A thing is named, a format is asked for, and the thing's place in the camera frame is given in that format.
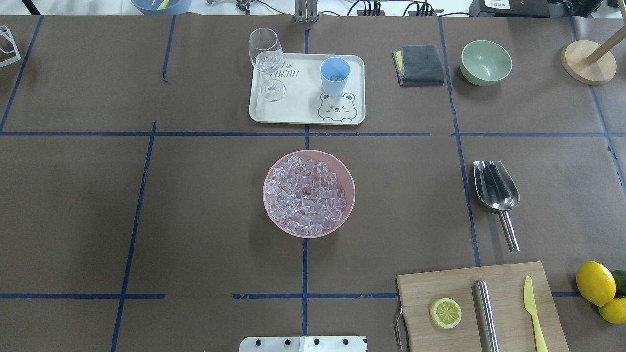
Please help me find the dark grey folded cloth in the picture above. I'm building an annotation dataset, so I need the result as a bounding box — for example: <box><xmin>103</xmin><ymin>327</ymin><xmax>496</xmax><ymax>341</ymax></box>
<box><xmin>393</xmin><ymin>45</ymin><xmax>444</xmax><ymax>87</ymax></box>

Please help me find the white serving tray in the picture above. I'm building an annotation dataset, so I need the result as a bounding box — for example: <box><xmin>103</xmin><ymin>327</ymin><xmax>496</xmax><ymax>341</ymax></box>
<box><xmin>248</xmin><ymin>53</ymin><xmax>366</xmax><ymax>126</ymax></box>

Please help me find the light blue cup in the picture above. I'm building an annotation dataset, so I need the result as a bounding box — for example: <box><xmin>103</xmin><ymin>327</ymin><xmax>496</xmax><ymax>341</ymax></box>
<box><xmin>320</xmin><ymin>57</ymin><xmax>351</xmax><ymax>96</ymax></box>

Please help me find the aluminium frame post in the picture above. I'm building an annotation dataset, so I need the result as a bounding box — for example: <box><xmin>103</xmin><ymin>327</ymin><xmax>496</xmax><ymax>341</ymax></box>
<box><xmin>294</xmin><ymin>0</ymin><xmax>319</xmax><ymax>22</ymax></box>

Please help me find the clear ice cubes pile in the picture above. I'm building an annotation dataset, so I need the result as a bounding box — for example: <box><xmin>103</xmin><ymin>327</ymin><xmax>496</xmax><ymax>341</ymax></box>
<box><xmin>267</xmin><ymin>154</ymin><xmax>348</xmax><ymax>236</ymax></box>

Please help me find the wooden paper towel stand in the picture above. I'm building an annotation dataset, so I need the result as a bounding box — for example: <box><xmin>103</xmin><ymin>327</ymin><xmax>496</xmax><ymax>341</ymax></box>
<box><xmin>560</xmin><ymin>26</ymin><xmax>626</xmax><ymax>85</ymax></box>

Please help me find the green lime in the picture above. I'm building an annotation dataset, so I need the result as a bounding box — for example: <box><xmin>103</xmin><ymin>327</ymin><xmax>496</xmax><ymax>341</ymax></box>
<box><xmin>611</xmin><ymin>269</ymin><xmax>626</xmax><ymax>297</ymax></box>

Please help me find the blue bowl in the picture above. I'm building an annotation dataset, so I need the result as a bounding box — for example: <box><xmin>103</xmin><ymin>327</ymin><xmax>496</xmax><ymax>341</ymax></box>
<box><xmin>131</xmin><ymin>0</ymin><xmax>192</xmax><ymax>16</ymax></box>

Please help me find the metal ice scoop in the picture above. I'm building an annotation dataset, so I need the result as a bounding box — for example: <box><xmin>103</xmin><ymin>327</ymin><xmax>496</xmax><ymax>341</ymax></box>
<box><xmin>472</xmin><ymin>160</ymin><xmax>520</xmax><ymax>253</ymax></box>

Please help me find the white wire cup rack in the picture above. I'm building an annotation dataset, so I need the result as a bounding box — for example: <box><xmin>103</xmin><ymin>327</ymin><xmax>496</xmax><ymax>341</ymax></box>
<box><xmin>0</xmin><ymin>26</ymin><xmax>22</xmax><ymax>67</ymax></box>

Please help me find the lemon half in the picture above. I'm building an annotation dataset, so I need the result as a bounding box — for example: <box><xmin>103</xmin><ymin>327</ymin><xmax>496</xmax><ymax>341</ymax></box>
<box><xmin>429</xmin><ymin>298</ymin><xmax>462</xmax><ymax>329</ymax></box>

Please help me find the metal muddler bar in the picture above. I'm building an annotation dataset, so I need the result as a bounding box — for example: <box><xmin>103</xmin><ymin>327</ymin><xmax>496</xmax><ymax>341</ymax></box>
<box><xmin>473</xmin><ymin>279</ymin><xmax>499</xmax><ymax>352</ymax></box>

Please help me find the yellow plastic knife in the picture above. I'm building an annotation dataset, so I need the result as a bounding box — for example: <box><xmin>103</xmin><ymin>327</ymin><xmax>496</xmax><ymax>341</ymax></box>
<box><xmin>523</xmin><ymin>276</ymin><xmax>548</xmax><ymax>352</ymax></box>

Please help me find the pink bowl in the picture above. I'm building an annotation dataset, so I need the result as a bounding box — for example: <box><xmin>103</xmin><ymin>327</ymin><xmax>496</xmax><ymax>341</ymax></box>
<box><xmin>263</xmin><ymin>149</ymin><xmax>356</xmax><ymax>239</ymax></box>

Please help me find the wooden cutting board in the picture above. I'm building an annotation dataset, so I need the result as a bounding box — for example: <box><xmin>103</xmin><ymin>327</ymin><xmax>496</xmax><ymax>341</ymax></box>
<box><xmin>396</xmin><ymin>261</ymin><xmax>569</xmax><ymax>352</ymax></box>

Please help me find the clear wine glass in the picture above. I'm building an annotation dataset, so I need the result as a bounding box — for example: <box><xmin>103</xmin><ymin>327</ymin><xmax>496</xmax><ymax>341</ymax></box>
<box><xmin>248</xmin><ymin>27</ymin><xmax>286</xmax><ymax>102</ymax></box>

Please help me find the yellow lemon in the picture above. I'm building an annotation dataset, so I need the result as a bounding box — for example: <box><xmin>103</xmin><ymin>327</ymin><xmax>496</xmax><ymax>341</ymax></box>
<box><xmin>576</xmin><ymin>261</ymin><xmax>616</xmax><ymax>307</ymax></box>
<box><xmin>598</xmin><ymin>298</ymin><xmax>626</xmax><ymax>325</ymax></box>

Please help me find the green ceramic bowl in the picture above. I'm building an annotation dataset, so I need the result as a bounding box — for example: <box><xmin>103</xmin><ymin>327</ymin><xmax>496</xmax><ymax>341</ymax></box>
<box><xmin>460</xmin><ymin>40</ymin><xmax>513</xmax><ymax>86</ymax></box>

